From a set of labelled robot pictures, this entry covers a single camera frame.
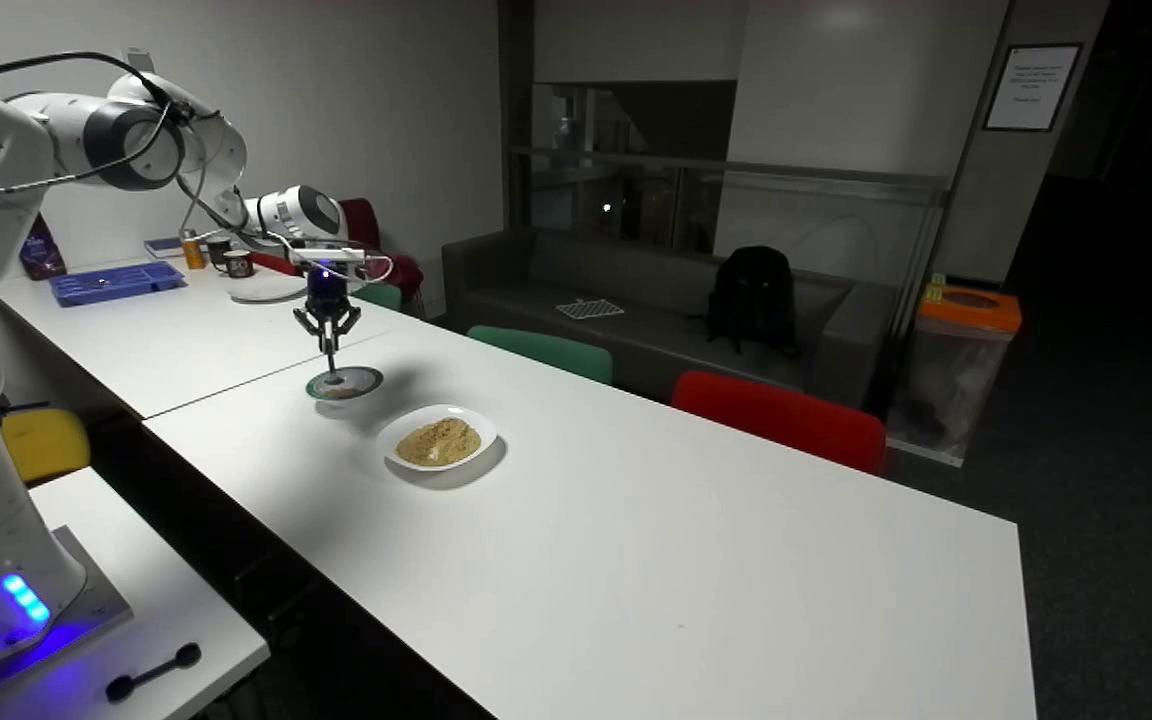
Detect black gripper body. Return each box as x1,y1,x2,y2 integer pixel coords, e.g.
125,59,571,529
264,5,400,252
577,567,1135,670
303,262,353,325

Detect black spoon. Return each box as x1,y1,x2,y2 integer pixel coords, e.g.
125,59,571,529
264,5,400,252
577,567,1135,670
317,325,349,394

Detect green rimmed bowl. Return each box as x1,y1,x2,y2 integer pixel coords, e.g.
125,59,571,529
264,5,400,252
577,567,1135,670
303,364,388,405

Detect brown grain contents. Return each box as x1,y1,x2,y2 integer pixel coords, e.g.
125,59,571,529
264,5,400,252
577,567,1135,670
393,415,489,469

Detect white bowl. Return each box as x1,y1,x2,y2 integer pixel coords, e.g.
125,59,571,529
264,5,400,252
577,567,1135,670
375,399,505,481

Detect green chair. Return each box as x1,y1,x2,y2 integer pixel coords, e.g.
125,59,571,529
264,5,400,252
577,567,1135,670
353,275,407,317
468,322,614,388

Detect white round plate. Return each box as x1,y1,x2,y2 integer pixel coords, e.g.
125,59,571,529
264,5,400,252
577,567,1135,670
227,272,313,309

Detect dark red chair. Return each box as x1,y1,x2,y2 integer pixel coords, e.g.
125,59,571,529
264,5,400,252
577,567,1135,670
336,195,428,299

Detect blue flat box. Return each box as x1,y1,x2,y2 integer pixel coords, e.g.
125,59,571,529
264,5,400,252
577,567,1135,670
49,262,186,312

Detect white paper sheet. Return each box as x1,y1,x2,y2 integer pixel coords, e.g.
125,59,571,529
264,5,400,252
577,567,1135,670
552,294,633,327

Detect dark purple tablet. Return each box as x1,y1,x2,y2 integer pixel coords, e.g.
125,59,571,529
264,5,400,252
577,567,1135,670
14,211,71,285

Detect yellow stool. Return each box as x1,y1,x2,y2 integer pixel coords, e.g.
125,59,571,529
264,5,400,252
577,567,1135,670
0,405,96,489

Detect dark grey sofa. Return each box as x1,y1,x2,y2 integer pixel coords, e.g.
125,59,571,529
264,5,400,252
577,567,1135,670
440,227,900,414

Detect glass railing panel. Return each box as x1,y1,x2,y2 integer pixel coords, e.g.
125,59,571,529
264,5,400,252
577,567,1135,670
508,141,950,294

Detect black dumbbell shaped tool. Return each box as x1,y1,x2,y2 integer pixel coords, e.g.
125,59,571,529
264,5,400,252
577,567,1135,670
102,642,204,710

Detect black backpack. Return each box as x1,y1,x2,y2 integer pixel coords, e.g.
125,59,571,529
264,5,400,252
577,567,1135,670
705,244,801,358

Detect bin with orange lid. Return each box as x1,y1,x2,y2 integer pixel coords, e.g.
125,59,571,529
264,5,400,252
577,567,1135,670
888,275,1029,474

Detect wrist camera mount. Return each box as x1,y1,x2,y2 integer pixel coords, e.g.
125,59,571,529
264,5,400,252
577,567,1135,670
270,244,396,282

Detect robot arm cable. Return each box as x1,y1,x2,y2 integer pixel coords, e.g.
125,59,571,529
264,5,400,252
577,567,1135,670
0,45,400,294

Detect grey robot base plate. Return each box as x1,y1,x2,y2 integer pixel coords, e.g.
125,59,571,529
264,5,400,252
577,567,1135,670
0,523,136,704

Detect framed wall notice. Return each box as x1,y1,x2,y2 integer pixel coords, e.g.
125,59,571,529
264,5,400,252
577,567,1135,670
980,39,1089,137

